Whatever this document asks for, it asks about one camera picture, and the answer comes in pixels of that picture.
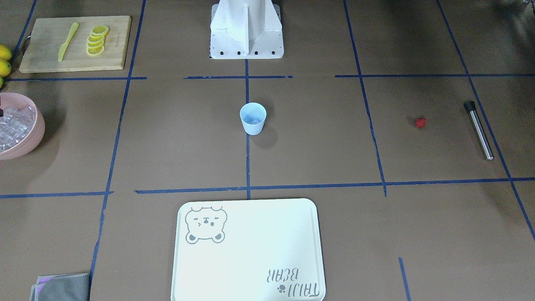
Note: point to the light blue plastic cup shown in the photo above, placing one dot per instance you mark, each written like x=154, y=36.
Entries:
x=253, y=116

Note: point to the pink bowl of ice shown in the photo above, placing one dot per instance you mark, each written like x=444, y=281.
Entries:
x=22, y=125

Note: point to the white bear serving tray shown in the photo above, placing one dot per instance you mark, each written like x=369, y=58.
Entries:
x=248, y=250

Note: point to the red strawberry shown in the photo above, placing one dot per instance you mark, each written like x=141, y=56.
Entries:
x=420, y=122

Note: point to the lemon slices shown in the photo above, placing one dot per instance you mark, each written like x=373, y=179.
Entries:
x=95, y=43

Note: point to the steel muddler rod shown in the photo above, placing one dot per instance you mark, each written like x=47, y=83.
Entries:
x=470, y=107

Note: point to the yellow plastic knife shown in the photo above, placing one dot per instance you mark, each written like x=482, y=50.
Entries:
x=64, y=46

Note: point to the wooden cutting board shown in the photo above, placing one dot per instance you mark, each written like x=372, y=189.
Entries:
x=48, y=34

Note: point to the grey folded cloth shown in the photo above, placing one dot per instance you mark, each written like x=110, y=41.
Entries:
x=61, y=287

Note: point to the whole lemon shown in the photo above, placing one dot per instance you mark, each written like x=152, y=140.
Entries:
x=5, y=52
x=5, y=68

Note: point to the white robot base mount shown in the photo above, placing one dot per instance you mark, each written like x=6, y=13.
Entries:
x=246, y=29

